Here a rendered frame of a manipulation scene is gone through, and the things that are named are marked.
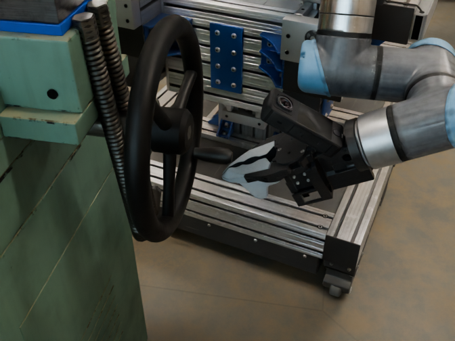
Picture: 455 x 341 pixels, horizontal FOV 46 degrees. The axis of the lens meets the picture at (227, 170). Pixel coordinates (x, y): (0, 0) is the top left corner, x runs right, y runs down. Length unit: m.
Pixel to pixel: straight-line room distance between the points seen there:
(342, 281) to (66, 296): 0.83
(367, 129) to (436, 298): 1.00
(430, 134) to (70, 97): 0.42
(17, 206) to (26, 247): 0.07
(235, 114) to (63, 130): 0.99
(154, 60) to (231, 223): 0.98
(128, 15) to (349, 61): 0.68
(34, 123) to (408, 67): 0.48
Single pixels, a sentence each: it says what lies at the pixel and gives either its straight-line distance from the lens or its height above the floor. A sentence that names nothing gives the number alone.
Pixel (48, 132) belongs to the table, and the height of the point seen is 0.86.
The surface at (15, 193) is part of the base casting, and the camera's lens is 0.72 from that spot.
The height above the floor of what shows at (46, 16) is 0.98.
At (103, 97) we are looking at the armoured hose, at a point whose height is 0.87.
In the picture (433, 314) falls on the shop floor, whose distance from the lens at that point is 1.60.
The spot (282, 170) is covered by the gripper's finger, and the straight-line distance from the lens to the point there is 0.72.
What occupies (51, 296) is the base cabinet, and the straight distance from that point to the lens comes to 0.86.
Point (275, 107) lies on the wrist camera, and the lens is 0.68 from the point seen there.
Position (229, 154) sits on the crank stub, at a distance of 0.79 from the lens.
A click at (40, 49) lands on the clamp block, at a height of 0.95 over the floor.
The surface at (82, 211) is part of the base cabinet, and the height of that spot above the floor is 0.60.
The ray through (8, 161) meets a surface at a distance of 0.70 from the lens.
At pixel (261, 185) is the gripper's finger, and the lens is 0.77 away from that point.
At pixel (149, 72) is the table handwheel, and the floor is 0.93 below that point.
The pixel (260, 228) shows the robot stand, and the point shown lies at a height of 0.18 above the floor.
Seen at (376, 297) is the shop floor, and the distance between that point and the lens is 1.59.
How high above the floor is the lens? 1.20
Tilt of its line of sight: 38 degrees down
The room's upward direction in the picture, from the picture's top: straight up
